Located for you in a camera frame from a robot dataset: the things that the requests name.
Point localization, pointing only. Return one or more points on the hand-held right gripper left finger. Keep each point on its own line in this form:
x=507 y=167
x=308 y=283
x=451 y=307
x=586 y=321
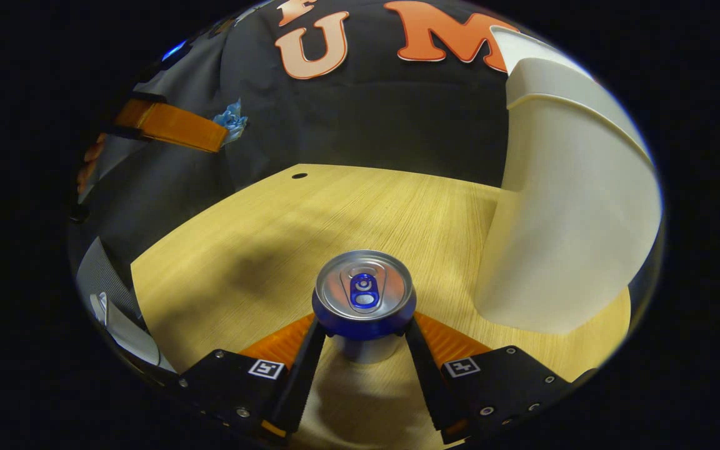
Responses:
x=304 y=381

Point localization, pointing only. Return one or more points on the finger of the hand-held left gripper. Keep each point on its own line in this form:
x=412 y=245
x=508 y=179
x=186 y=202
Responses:
x=172 y=122

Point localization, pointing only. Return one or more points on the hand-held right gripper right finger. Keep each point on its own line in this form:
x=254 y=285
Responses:
x=425 y=381

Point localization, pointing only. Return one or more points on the blue paper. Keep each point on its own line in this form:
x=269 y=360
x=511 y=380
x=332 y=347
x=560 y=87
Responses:
x=232 y=119

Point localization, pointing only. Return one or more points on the blue pop can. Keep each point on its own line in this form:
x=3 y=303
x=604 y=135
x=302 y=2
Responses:
x=363 y=287

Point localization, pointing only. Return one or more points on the white desktop garbage bin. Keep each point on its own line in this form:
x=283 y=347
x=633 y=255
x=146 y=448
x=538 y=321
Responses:
x=572 y=206

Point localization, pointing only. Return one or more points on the grey mesh office chair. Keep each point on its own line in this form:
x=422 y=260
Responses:
x=100 y=275

